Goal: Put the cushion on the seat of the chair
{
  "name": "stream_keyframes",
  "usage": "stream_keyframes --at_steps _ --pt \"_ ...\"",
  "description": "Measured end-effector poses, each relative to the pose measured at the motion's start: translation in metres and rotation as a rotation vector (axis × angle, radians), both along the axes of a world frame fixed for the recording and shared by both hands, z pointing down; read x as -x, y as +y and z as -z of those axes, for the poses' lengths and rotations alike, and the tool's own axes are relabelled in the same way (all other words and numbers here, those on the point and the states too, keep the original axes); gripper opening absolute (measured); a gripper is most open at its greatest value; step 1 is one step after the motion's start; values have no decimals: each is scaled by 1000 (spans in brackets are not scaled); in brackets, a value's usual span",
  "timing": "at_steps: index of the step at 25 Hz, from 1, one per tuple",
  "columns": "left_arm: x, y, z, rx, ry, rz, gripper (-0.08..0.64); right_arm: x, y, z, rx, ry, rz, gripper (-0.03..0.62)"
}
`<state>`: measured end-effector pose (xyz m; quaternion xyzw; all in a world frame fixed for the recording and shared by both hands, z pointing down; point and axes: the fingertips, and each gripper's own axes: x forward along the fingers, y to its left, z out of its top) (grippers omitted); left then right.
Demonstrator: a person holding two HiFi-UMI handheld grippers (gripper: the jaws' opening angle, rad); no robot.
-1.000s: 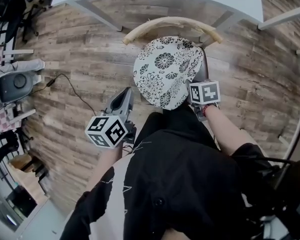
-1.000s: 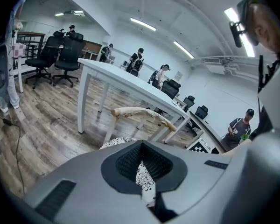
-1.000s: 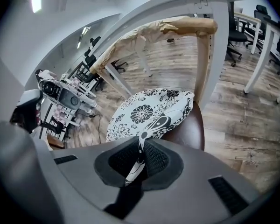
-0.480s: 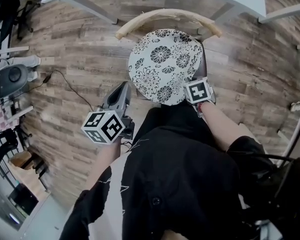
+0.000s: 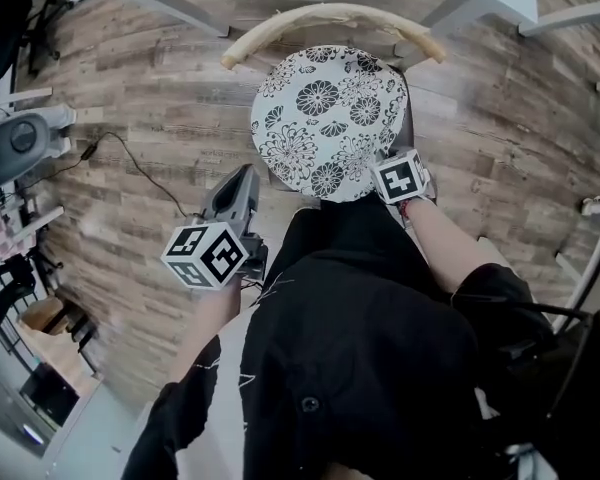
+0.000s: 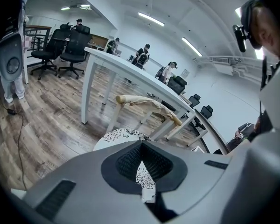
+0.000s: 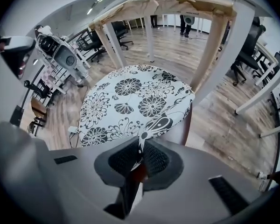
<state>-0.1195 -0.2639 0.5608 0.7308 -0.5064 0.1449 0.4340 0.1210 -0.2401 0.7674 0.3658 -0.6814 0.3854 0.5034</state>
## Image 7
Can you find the white square table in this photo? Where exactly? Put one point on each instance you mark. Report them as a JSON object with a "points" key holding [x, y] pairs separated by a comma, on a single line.
{"points": [[240, 27]]}

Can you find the black metal stand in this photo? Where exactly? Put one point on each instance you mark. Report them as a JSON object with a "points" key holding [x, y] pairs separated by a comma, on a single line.
{"points": [[40, 92]]}

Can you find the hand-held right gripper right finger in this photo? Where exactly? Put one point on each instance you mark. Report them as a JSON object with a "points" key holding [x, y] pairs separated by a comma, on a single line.
{"points": [[158, 160]]}

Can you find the black office chair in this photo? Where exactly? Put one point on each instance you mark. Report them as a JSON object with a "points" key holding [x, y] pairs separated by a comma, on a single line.
{"points": [[121, 31], [247, 55], [91, 45]]}

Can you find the white background table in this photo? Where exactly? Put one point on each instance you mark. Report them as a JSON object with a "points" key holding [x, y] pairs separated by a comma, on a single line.
{"points": [[266, 73]]}

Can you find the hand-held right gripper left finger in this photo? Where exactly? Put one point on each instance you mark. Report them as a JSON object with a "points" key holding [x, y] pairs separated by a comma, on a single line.
{"points": [[116, 160]]}

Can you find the pink checkered cloth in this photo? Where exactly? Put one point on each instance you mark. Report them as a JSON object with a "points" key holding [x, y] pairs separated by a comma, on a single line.
{"points": [[49, 76]]}

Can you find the white floral round cushion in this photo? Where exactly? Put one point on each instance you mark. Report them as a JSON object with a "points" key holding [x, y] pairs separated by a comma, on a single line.
{"points": [[130, 101]]}

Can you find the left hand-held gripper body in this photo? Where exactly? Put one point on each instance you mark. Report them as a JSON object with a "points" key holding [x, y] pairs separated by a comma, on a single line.
{"points": [[16, 44]]}

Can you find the light wooden board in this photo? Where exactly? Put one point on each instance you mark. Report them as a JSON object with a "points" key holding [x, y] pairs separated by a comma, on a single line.
{"points": [[38, 108]]}

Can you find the white power strip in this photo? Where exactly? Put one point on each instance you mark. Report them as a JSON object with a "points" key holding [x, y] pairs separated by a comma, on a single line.
{"points": [[73, 129]]}

